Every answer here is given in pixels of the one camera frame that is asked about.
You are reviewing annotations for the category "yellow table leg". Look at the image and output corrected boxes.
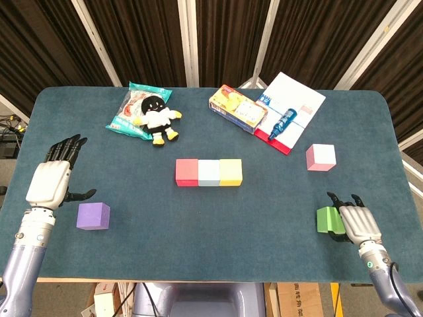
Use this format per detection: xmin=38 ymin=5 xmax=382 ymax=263
xmin=330 ymin=283 xmax=343 ymax=317

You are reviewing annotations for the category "teal snack bag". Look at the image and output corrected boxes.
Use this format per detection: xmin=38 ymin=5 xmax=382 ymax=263
xmin=105 ymin=81 xmax=173 ymax=139

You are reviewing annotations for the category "white red carton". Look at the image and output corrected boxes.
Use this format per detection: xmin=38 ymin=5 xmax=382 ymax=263
xmin=93 ymin=283 xmax=116 ymax=317

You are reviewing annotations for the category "white red book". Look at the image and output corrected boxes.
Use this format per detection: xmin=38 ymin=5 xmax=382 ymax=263
xmin=254 ymin=71 xmax=327 ymax=156

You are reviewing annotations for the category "green foam cube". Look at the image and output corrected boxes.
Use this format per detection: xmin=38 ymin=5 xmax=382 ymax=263
xmin=316 ymin=206 xmax=346 ymax=234

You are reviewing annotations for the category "pink foam cube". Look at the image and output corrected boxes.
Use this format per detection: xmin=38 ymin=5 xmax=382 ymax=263
xmin=305 ymin=143 xmax=337 ymax=172

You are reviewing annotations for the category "teal felt table mat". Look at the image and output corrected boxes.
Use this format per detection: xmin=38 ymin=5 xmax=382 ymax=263
xmin=0 ymin=86 xmax=423 ymax=284

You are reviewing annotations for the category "purple foam cube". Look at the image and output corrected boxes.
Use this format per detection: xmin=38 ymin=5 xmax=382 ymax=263
xmin=76 ymin=202 xmax=111 ymax=230

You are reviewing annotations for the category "white frame post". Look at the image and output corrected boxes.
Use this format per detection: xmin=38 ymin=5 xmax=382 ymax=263
xmin=71 ymin=0 xmax=123 ymax=88
xmin=250 ymin=0 xmax=282 ymax=89
xmin=333 ymin=0 xmax=414 ymax=90
xmin=177 ymin=0 xmax=200 ymax=88

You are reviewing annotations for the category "yellow blue cookie box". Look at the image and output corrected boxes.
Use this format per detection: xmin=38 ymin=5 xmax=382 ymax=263
xmin=208 ymin=85 xmax=269 ymax=135

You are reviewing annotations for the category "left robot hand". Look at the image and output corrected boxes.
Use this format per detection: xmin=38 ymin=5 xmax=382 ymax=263
xmin=25 ymin=133 xmax=97 ymax=209

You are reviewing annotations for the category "grey robot torso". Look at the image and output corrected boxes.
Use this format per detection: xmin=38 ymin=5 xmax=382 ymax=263
xmin=132 ymin=282 xmax=267 ymax=317

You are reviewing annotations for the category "brown cardboard box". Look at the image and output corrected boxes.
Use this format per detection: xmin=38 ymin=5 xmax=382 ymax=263
xmin=268 ymin=282 xmax=324 ymax=317

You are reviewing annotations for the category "thin black cable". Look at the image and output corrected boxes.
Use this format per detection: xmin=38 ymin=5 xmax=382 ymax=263
xmin=389 ymin=262 xmax=417 ymax=317

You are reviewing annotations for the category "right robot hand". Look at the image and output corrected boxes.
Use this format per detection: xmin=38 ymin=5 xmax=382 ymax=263
xmin=326 ymin=191 xmax=383 ymax=246

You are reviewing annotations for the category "red foam cube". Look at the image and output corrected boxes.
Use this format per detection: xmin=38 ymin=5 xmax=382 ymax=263
xmin=174 ymin=158 xmax=200 ymax=188

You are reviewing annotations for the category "yellow foam cube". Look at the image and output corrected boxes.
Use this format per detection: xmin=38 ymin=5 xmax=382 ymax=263
xmin=219 ymin=158 xmax=243 ymax=187

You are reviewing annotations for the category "blue bottle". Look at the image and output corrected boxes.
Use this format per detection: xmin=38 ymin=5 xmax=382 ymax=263
xmin=267 ymin=108 xmax=297 ymax=142

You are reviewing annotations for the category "black white plush doll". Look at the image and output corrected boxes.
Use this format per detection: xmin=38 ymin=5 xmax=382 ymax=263
xmin=133 ymin=98 xmax=183 ymax=148

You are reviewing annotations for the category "light blue foam cube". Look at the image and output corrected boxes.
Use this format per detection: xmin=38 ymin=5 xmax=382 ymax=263
xmin=197 ymin=159 xmax=221 ymax=187

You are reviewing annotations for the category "dark brown curtain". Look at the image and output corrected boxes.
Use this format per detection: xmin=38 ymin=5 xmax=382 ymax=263
xmin=0 ymin=0 xmax=423 ymax=156

